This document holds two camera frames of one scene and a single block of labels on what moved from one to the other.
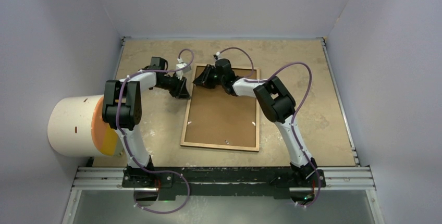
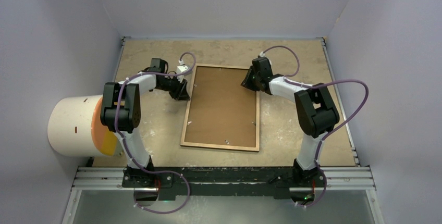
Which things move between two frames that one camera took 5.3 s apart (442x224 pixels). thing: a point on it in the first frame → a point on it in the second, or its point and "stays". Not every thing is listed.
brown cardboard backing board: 216,117 stays
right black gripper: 203,80 → 247,84
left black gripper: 182,92 stays
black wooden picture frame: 244,148 stays
